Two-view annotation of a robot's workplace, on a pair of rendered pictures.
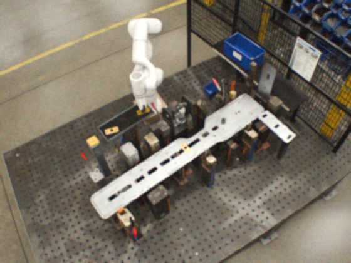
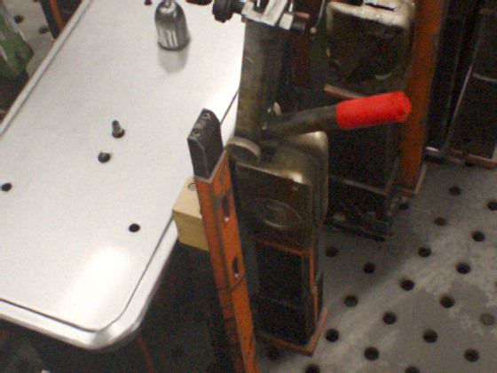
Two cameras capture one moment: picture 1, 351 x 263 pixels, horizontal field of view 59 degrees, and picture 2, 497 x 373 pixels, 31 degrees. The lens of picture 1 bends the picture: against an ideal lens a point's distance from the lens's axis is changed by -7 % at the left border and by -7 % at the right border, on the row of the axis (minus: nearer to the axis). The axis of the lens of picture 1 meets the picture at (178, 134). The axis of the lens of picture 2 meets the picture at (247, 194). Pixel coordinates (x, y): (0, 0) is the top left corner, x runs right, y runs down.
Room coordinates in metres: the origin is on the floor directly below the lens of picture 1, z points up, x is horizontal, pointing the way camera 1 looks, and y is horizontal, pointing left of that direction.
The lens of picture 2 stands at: (1.96, -0.56, 1.65)
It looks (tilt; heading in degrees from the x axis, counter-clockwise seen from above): 56 degrees down; 153
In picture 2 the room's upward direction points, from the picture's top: 7 degrees counter-clockwise
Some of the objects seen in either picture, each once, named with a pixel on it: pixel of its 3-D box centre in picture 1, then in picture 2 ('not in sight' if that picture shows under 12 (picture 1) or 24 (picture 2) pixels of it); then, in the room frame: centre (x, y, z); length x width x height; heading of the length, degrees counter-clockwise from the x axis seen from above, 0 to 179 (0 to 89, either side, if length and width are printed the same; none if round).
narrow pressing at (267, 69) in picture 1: (266, 82); not in sight; (1.58, -0.64, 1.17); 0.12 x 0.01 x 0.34; 36
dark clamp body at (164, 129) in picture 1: (165, 140); not in sight; (1.31, 0.10, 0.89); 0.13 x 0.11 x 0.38; 36
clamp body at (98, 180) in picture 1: (102, 187); not in sight; (0.96, 0.53, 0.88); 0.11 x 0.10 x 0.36; 36
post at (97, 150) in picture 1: (100, 159); not in sight; (1.16, 0.55, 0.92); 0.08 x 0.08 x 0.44; 36
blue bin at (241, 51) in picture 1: (244, 51); not in sight; (2.00, -0.56, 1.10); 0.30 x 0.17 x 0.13; 38
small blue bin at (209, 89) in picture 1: (211, 91); not in sight; (1.89, -0.30, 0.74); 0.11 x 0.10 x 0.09; 126
